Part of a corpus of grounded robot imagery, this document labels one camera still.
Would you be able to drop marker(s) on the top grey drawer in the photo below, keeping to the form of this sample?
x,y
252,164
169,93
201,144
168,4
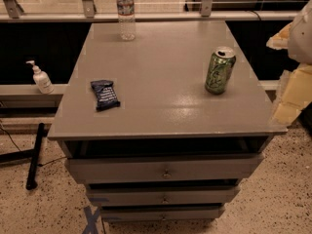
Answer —
x,y
155,169

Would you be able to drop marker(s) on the clear plastic water bottle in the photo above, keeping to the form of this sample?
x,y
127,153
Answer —
x,y
126,18

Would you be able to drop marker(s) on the white pump dispenser bottle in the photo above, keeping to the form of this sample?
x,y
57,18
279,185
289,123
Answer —
x,y
41,79

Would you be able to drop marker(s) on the green soda can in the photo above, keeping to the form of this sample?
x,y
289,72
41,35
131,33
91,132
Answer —
x,y
220,68

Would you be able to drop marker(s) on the blue tape cross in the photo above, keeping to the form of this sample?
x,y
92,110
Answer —
x,y
94,222

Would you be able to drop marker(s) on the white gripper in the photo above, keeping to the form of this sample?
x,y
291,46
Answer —
x,y
302,33

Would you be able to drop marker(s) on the metal window bracket middle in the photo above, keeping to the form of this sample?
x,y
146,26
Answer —
x,y
89,8

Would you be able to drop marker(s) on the grey drawer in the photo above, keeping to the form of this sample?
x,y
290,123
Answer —
x,y
162,213
162,196
155,169

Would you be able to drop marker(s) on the bottom grey drawer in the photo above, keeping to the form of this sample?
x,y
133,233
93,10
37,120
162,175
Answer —
x,y
162,213

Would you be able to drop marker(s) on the middle grey drawer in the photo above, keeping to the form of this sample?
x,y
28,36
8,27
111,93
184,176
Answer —
x,y
162,196

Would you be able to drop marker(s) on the dark blue snack bar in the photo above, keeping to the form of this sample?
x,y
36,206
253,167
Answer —
x,y
105,94

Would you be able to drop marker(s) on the grey drawer cabinet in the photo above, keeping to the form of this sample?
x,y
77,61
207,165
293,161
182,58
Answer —
x,y
165,110

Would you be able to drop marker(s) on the metal window bracket left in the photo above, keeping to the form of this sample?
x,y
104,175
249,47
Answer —
x,y
14,10

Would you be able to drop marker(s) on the black floor stand bar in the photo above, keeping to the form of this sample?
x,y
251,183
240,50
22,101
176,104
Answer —
x,y
31,154

